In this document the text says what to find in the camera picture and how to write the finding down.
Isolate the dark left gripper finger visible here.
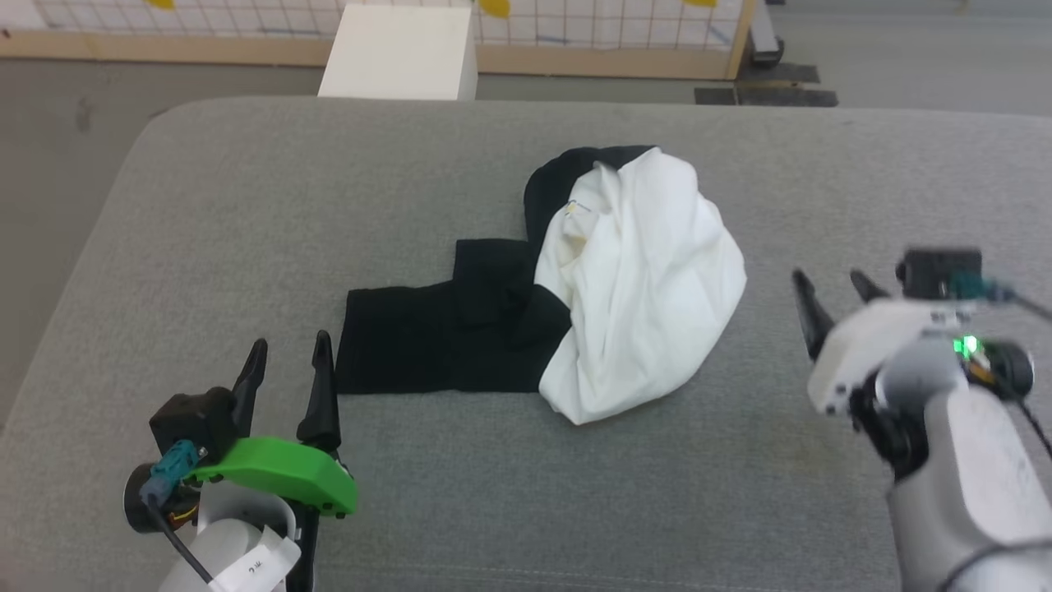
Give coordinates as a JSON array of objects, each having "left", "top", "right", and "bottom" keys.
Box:
[
  {"left": 231, "top": 338, "right": 269, "bottom": 441},
  {"left": 296, "top": 331, "right": 343, "bottom": 455}
]

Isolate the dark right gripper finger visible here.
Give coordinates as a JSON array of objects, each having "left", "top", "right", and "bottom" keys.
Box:
[
  {"left": 849, "top": 270, "right": 892, "bottom": 305},
  {"left": 791, "top": 269, "right": 837, "bottom": 363}
]

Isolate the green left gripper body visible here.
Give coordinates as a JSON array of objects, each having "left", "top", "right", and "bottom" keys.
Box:
[{"left": 185, "top": 436, "right": 359, "bottom": 519}]

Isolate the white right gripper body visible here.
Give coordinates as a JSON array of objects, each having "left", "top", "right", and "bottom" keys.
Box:
[{"left": 806, "top": 298, "right": 975, "bottom": 417}]

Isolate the black and white garment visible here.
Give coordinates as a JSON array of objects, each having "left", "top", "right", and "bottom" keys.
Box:
[{"left": 335, "top": 146, "right": 749, "bottom": 427}]

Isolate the short black floor mat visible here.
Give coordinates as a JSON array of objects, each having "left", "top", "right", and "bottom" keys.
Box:
[{"left": 737, "top": 63, "right": 821, "bottom": 84}]

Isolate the grey wheeled stand base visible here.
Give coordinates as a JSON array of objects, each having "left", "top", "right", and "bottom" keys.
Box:
[{"left": 746, "top": 0, "right": 787, "bottom": 67}]

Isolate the wooden framed grid fence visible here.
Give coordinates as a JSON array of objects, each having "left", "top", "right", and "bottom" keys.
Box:
[{"left": 0, "top": 0, "right": 759, "bottom": 81}]

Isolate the white box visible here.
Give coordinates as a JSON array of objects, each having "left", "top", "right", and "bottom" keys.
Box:
[{"left": 317, "top": 3, "right": 480, "bottom": 102}]

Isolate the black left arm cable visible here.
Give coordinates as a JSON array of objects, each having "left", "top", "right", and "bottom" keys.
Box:
[{"left": 138, "top": 439, "right": 216, "bottom": 586}]

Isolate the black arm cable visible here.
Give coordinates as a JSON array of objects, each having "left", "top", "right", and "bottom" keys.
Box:
[
  {"left": 949, "top": 274, "right": 1052, "bottom": 461},
  {"left": 138, "top": 439, "right": 216, "bottom": 586}
]

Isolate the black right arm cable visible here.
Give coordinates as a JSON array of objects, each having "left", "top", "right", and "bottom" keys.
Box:
[{"left": 949, "top": 274, "right": 1052, "bottom": 461}]

